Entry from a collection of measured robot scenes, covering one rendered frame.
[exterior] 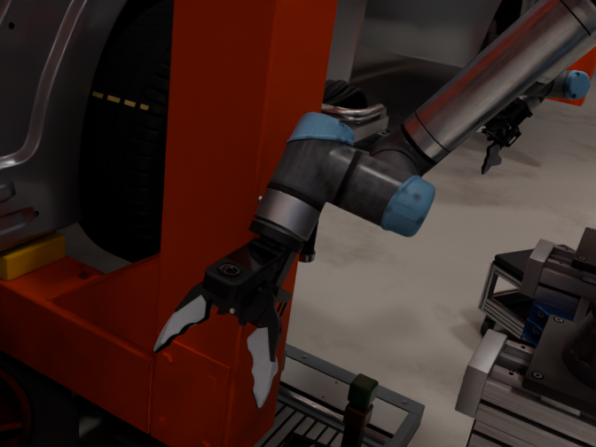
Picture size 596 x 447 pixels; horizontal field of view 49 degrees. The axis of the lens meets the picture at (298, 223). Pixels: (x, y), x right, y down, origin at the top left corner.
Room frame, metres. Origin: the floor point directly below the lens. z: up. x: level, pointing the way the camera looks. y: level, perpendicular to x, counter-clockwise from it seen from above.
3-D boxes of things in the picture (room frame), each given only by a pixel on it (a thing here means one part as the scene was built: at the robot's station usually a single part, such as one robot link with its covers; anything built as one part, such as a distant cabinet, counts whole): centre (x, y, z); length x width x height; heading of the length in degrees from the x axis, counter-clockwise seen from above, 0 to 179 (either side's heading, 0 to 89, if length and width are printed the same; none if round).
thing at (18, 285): (1.06, 0.40, 0.69); 0.52 x 0.17 x 0.35; 64
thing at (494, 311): (2.23, -1.02, 0.17); 0.43 x 0.36 x 0.34; 122
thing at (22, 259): (1.14, 0.55, 0.71); 0.14 x 0.14 x 0.05; 64
